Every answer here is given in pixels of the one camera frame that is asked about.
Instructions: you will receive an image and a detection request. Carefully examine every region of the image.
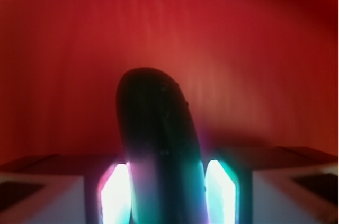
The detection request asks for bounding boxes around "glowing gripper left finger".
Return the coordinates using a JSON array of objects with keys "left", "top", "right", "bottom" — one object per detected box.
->
[{"left": 84, "top": 159, "right": 131, "bottom": 223}]

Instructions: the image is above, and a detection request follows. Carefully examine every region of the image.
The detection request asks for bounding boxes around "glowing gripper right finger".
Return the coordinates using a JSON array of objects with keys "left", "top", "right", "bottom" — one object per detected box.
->
[{"left": 204, "top": 149, "right": 253, "bottom": 223}]

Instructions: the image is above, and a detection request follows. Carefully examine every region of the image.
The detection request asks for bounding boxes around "orange plastic tray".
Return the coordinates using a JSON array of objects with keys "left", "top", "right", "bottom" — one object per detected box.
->
[{"left": 1, "top": 0, "right": 338, "bottom": 163}]

